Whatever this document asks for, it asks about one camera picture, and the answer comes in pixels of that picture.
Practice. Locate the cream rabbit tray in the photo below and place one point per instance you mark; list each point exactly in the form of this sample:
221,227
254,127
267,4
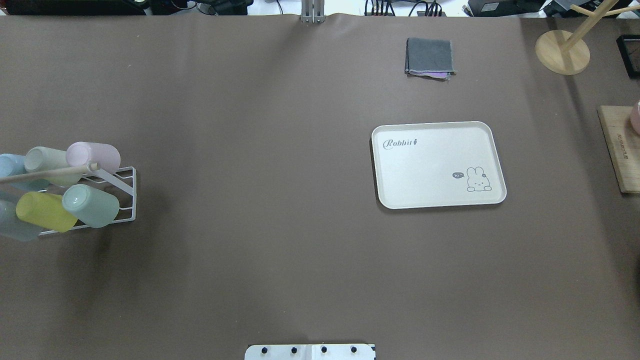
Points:
438,164

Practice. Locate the green plastic cup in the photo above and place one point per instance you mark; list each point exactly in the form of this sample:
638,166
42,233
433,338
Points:
92,206

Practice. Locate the pink plastic cup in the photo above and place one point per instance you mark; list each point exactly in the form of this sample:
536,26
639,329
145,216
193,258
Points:
105,155

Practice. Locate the yellow plastic cup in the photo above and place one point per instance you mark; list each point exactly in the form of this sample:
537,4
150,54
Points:
45,210

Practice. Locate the cream white plastic cup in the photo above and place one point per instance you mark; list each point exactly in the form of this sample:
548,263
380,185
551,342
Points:
42,158

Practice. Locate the light blue plastic cup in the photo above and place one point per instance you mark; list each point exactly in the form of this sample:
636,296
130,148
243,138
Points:
12,164

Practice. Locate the grey blue plastic cup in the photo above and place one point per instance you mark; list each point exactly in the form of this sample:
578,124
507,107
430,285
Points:
13,227

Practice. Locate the black framed glass tray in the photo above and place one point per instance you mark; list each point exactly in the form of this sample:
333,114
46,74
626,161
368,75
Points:
629,48

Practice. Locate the folded grey cloth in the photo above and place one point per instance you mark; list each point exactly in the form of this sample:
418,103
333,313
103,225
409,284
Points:
429,58

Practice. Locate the wooden mug tree stand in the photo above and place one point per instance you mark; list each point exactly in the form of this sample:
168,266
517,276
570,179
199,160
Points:
565,52

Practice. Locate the wooden cutting board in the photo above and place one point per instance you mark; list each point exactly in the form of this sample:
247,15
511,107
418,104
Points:
623,145

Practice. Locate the pink bowl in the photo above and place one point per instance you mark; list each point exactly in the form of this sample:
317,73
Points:
635,117

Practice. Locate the aluminium frame post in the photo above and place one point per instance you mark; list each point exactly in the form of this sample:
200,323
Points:
313,11

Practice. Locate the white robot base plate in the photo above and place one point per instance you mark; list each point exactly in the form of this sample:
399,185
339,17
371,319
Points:
327,351

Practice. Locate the white wire cup rack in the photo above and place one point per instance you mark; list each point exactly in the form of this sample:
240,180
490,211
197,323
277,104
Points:
122,184

